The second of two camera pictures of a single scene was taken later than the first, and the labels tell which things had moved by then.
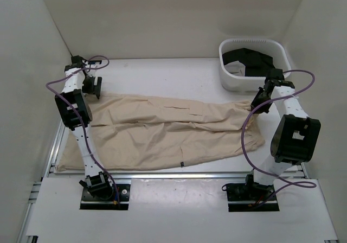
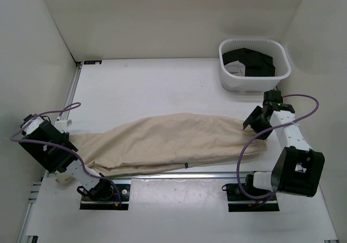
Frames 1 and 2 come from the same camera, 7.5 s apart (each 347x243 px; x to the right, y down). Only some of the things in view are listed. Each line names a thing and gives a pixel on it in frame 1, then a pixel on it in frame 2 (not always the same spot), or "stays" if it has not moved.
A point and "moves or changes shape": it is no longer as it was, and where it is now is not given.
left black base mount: (103, 196) stays
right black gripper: (255, 102) → (257, 111)
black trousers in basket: (256, 63) stays
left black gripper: (95, 89) → (66, 134)
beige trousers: (135, 132) moves or changes shape
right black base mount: (243, 197) stays
